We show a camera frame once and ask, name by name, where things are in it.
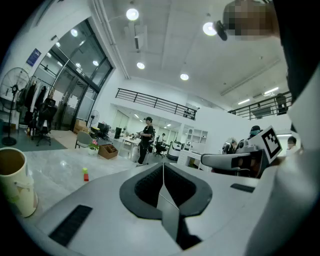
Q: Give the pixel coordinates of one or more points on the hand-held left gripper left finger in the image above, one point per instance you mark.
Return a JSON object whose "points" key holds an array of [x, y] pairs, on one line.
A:
{"points": [[100, 212]]}

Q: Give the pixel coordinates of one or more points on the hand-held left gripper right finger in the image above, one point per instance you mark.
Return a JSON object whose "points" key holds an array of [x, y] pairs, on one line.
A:
{"points": [[225, 200]]}

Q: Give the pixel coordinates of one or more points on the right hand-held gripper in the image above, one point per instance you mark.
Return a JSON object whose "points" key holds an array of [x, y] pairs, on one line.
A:
{"points": [[271, 142]]}

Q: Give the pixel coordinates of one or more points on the small red block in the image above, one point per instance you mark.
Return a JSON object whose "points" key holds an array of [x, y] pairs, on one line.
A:
{"points": [[86, 177]]}

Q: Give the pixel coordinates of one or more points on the small green cube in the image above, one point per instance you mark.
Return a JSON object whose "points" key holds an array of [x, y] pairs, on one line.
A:
{"points": [[85, 170]]}

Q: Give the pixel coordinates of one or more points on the white service robot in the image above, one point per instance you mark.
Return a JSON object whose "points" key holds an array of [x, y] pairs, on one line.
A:
{"points": [[175, 150]]}

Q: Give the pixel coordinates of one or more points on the brown wooden desk organizer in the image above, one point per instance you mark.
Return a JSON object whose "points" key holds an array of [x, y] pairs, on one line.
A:
{"points": [[108, 151]]}

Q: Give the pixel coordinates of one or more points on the potted pink flower plant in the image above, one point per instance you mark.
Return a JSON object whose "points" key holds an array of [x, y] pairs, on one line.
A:
{"points": [[93, 148]]}

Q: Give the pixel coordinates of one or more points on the black balcony railing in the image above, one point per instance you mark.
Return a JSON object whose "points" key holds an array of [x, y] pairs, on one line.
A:
{"points": [[262, 107], [155, 102]]}

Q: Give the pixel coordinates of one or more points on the white table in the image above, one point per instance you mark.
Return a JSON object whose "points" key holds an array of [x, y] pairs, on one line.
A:
{"points": [[127, 142]]}

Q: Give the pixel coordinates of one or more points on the grey dining chair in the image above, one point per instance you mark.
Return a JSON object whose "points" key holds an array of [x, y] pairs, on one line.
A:
{"points": [[83, 138]]}

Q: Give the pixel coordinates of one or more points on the cream patterned bucket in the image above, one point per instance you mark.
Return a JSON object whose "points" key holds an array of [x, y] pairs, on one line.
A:
{"points": [[17, 185]]}

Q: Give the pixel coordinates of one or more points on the brown cardboard box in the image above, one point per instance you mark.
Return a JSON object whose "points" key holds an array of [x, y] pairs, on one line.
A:
{"points": [[80, 126]]}

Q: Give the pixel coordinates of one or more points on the round ceiling lamp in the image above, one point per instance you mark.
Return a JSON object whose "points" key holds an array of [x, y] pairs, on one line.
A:
{"points": [[184, 76], [208, 28], [140, 65], [132, 14]]}

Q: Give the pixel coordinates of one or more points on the small black standing fan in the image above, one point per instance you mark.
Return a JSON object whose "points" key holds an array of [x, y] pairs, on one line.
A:
{"points": [[94, 117]]}

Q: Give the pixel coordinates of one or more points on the black office chair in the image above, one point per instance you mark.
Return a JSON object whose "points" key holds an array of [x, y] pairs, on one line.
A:
{"points": [[46, 117]]}

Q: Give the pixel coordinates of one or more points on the glass entrance door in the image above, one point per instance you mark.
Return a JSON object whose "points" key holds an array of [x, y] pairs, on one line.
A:
{"points": [[75, 82]]}

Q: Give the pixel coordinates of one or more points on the clothes rack with dark coats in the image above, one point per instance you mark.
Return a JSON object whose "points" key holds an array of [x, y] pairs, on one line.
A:
{"points": [[35, 93]]}

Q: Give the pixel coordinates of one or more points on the person's black shirt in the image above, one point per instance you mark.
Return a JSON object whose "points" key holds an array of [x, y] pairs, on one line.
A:
{"points": [[300, 50]]}

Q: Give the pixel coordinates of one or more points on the person's head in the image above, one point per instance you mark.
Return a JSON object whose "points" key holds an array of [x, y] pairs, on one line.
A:
{"points": [[250, 20]]}

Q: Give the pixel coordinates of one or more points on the ceiling air conditioner unit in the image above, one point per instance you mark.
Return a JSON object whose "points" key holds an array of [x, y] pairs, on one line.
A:
{"points": [[140, 38]]}

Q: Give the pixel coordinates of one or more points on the large black standing fan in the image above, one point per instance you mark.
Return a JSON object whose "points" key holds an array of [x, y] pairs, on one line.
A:
{"points": [[13, 87]]}

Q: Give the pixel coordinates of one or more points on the black head-worn camera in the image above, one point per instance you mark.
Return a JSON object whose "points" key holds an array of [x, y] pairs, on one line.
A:
{"points": [[221, 30]]}

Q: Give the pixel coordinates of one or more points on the blue wall poster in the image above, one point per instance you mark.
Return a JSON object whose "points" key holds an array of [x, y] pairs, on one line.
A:
{"points": [[33, 57]]}

